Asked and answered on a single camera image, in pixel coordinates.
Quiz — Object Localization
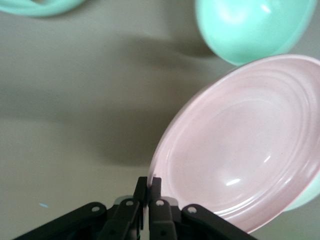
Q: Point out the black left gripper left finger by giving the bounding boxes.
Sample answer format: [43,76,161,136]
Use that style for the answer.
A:
[12,176,149,240]

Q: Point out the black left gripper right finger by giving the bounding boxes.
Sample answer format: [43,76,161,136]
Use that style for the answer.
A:
[148,176,258,240]

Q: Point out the pink plate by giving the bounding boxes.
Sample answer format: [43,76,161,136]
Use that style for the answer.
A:
[147,54,320,235]

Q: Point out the brown table cover mat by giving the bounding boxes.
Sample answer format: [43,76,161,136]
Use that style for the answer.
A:
[0,0,320,240]

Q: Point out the green bowl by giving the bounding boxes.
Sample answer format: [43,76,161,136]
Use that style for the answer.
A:
[194,0,317,67]

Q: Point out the green plate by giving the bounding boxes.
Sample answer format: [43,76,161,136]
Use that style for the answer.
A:
[0,0,86,18]

